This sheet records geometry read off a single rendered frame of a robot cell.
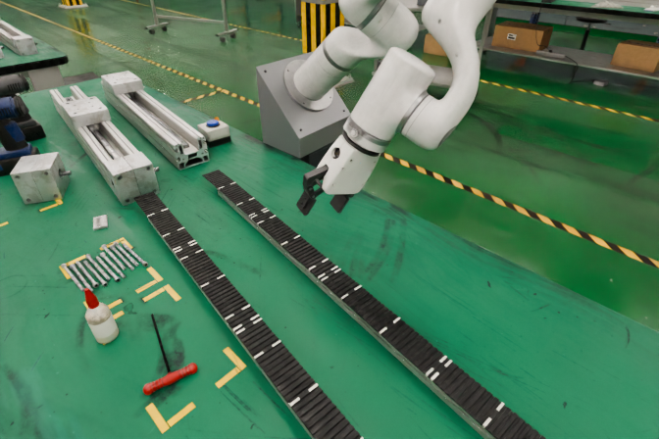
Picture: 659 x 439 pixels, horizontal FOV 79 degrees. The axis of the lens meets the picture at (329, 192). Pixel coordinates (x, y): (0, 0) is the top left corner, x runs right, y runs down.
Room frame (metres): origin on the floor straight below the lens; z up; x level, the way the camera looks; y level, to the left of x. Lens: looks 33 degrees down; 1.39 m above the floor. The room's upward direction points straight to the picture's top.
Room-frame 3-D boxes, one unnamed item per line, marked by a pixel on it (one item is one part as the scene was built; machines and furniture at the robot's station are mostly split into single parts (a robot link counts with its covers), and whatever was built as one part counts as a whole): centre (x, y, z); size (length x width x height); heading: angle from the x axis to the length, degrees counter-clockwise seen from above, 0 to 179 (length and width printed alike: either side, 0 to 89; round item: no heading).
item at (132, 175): (0.95, 0.53, 0.83); 0.12 x 0.09 x 0.10; 130
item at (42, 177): (0.95, 0.77, 0.83); 0.11 x 0.10 x 0.10; 108
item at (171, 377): (0.44, 0.29, 0.79); 0.16 x 0.08 x 0.02; 31
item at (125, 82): (1.60, 0.84, 0.87); 0.16 x 0.11 x 0.07; 40
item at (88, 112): (1.28, 0.82, 0.87); 0.16 x 0.11 x 0.07; 40
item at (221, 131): (1.27, 0.40, 0.81); 0.10 x 0.08 x 0.06; 130
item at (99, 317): (0.47, 0.40, 0.84); 0.04 x 0.04 x 0.12
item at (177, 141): (1.40, 0.68, 0.82); 0.80 x 0.10 x 0.09; 40
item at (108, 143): (1.28, 0.82, 0.82); 0.80 x 0.10 x 0.09; 40
